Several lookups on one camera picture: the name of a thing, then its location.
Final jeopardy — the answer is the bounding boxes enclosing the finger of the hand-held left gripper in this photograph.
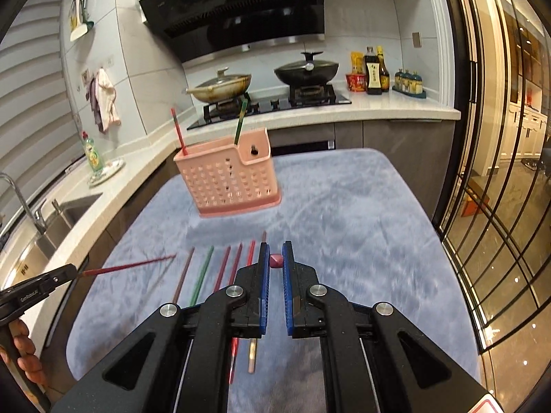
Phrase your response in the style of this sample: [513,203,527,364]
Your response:
[40,265,79,287]

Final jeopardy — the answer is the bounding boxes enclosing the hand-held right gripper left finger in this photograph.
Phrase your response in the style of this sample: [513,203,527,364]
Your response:
[52,243,272,413]

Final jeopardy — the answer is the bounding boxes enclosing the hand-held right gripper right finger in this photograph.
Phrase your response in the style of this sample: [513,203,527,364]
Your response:
[282,241,496,413]

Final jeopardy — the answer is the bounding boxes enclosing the row of mixed chopsticks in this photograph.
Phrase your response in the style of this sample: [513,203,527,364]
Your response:
[172,231,268,385]

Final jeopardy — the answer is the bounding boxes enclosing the red chopstick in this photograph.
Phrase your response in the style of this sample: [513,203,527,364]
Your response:
[171,108,189,156]
[79,255,177,277]

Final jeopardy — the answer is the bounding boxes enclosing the pink perforated utensil holder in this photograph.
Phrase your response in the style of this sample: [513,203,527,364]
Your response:
[173,128,282,219]

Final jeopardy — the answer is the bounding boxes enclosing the green chopstick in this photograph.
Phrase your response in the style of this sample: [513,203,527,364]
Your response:
[234,99,249,144]

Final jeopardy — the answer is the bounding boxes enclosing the person's left hand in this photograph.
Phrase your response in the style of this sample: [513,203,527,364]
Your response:
[0,319,47,388]

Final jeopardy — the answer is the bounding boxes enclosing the stainless steel sink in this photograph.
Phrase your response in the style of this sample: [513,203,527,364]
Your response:
[0,193,104,285]

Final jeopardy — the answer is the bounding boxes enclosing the chrome faucet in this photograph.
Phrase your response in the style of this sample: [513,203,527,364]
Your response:
[0,171,48,236]

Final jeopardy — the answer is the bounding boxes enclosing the grey-blue plush blanket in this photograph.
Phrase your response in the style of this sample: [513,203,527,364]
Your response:
[66,148,480,413]

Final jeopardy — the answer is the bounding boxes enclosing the patterned plate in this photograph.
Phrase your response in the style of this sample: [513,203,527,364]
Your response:
[88,159,126,187]

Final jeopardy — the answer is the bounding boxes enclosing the green dish soap bottle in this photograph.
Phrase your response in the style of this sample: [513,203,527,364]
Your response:
[83,131,106,173]

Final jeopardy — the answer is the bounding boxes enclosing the built-in under-counter appliance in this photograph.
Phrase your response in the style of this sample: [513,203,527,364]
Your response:
[269,138,337,158]

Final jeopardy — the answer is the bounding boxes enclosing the purple hanging cloth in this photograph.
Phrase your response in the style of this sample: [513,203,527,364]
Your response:
[85,76,106,134]

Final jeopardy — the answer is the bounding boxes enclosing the black gas hob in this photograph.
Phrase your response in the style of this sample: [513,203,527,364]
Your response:
[186,83,353,131]

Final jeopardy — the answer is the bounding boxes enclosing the pink hanging cloth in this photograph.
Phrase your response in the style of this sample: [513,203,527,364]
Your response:
[95,67,122,128]

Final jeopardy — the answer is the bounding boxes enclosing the white window blinds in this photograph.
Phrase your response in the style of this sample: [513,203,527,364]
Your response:
[0,0,89,190]

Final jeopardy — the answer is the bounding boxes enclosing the beige wok with glass lid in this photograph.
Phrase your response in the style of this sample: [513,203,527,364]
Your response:
[186,67,253,104]

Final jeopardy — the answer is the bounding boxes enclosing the black wok with lid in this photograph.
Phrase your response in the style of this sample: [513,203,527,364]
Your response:
[274,51,340,87]

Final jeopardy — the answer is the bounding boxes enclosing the large dark soy sauce bottle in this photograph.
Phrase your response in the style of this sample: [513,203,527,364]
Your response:
[363,46,384,96]

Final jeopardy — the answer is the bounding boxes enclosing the slim dark sauce bottle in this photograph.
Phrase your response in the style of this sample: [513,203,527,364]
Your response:
[376,45,391,92]

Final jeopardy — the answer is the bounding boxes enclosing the black grid glass door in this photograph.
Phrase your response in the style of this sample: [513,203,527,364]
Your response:
[435,0,551,353]

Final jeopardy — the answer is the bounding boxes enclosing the black range hood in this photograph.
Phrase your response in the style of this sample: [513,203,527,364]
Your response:
[137,0,326,64]

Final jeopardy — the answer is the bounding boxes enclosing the wall rack with hanging tools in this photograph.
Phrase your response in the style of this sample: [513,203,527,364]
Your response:
[67,0,95,42]

